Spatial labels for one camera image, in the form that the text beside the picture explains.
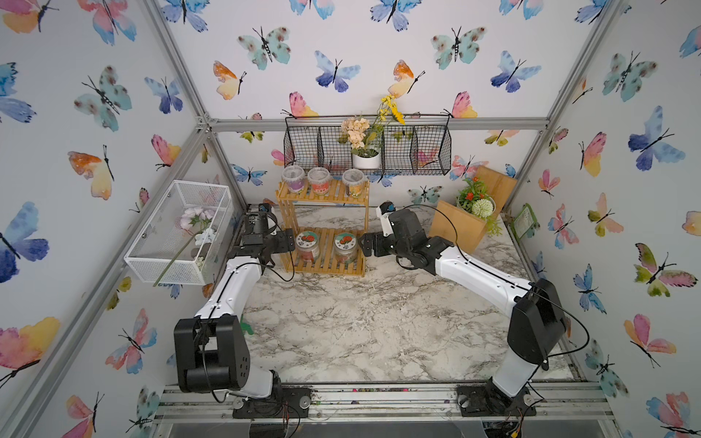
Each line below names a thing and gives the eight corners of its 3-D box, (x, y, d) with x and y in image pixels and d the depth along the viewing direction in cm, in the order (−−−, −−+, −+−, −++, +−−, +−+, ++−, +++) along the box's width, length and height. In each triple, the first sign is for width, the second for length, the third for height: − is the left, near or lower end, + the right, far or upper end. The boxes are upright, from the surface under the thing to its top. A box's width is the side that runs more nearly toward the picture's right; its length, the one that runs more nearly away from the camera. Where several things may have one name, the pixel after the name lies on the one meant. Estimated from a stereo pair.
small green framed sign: (516, 238, 114) (527, 222, 107) (507, 219, 121) (517, 203, 114) (528, 238, 114) (540, 222, 107) (519, 219, 121) (529, 203, 114)
